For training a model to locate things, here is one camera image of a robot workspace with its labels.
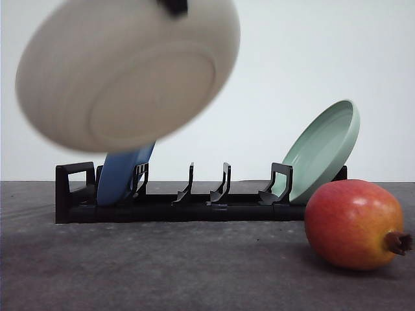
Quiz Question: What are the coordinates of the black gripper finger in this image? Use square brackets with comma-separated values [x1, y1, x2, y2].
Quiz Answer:
[156, 0, 187, 15]

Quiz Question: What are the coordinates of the white plate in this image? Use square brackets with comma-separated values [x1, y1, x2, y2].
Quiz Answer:
[16, 0, 240, 152]

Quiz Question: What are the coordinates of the red pomegranate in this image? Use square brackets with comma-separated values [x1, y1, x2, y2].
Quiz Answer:
[304, 179, 412, 270]

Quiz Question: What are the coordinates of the blue plate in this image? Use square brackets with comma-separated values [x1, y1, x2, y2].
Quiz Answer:
[97, 141, 155, 207]

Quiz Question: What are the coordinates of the green plate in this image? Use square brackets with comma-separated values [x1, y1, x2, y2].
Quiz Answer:
[271, 100, 361, 203]

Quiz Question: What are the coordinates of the black plastic dish rack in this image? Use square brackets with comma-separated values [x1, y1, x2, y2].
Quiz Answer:
[55, 161, 307, 224]

